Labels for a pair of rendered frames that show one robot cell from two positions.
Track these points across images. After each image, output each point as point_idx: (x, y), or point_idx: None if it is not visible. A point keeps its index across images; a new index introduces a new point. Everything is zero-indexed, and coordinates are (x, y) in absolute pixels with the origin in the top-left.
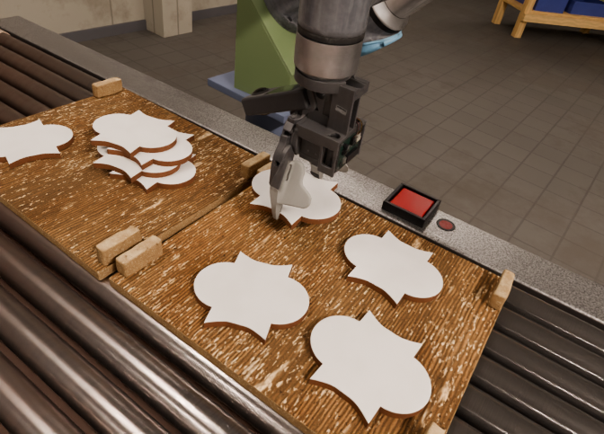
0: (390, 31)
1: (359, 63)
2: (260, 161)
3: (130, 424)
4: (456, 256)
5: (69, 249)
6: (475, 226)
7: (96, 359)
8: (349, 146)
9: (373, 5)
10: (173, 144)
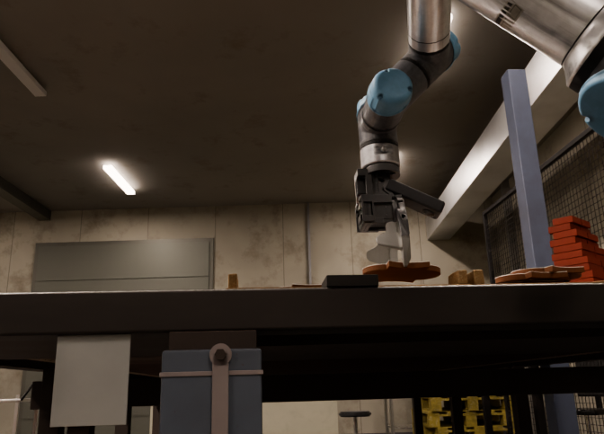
0: (572, 89)
1: (364, 161)
2: (468, 273)
3: None
4: (276, 287)
5: None
6: (279, 288)
7: None
8: (355, 210)
9: (369, 128)
10: (514, 273)
